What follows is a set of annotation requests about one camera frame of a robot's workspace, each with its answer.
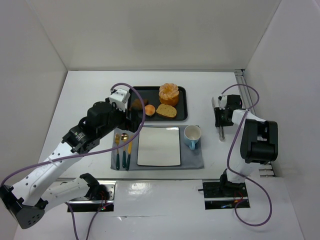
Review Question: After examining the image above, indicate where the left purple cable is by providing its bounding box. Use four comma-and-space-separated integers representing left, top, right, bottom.
0, 82, 147, 240

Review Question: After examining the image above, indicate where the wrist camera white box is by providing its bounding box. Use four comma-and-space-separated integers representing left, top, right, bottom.
218, 95, 228, 110
109, 88, 131, 112

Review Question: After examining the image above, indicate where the small round bun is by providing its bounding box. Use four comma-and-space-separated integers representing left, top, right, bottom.
144, 104, 156, 117

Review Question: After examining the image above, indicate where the light blue mug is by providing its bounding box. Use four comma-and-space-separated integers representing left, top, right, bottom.
183, 125, 202, 151

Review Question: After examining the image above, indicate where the aluminium frame rail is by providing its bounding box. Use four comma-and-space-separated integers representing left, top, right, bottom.
234, 69, 275, 178

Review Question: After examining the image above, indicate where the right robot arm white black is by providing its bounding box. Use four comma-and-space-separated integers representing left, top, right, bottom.
211, 94, 278, 197

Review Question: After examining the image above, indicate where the seeded bread slice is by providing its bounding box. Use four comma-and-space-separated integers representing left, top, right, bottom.
156, 103, 177, 119

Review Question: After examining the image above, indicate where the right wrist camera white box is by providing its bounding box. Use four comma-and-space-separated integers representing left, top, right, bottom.
218, 95, 228, 110

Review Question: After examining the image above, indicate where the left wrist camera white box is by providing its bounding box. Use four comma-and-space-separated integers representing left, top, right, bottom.
109, 88, 131, 112

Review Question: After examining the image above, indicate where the gold knife green handle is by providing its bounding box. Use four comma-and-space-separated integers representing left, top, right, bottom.
125, 136, 133, 171

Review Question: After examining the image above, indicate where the white square plate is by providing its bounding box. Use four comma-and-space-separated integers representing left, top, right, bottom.
137, 126, 181, 167

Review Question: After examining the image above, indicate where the large sugared orange brioche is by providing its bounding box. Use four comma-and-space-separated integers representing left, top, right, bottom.
158, 83, 180, 107

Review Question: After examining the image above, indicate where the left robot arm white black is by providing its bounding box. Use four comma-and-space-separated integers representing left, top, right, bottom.
0, 97, 146, 229

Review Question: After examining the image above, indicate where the brown chocolate croissant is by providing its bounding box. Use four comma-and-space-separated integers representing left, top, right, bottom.
129, 98, 149, 111

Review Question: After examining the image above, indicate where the gold spoon green handle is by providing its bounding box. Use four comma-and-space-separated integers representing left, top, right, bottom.
120, 132, 129, 169

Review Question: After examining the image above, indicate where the black baking tray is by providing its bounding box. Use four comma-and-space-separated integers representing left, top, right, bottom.
133, 86, 188, 122

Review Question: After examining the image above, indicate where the gold fork green handle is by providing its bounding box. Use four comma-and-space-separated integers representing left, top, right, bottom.
114, 133, 120, 171

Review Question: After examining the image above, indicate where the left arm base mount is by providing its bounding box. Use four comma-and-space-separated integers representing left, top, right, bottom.
68, 180, 116, 213

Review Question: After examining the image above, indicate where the grey cloth placemat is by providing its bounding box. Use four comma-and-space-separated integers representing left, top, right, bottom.
109, 124, 205, 171

